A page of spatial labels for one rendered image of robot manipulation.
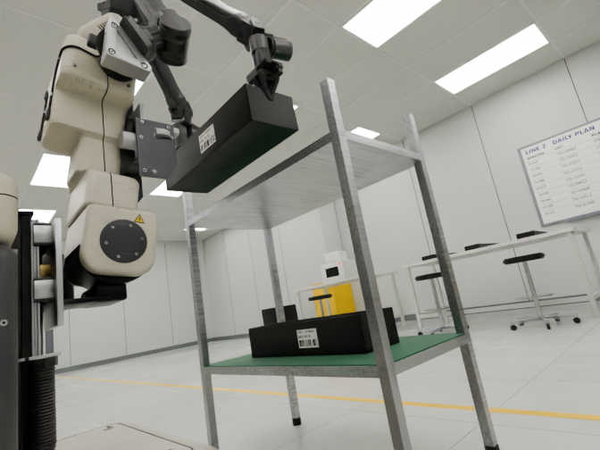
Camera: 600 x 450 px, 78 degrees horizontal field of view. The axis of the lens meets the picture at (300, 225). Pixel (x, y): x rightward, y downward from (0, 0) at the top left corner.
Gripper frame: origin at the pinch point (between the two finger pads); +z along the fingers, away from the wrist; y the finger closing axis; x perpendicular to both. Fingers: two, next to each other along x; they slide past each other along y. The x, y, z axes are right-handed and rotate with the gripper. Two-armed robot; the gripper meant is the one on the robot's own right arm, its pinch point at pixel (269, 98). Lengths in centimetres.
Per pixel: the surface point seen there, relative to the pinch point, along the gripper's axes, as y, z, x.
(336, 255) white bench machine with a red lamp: 305, -2, -362
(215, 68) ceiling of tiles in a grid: 206, -188, -128
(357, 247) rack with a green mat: -14, 48, -6
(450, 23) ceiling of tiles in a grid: 35, -182, -297
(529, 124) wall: 40, -114, -498
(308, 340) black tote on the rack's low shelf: 24, 71, -19
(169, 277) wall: 941, -84, -375
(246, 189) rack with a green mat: 27.0, 17.6, -6.7
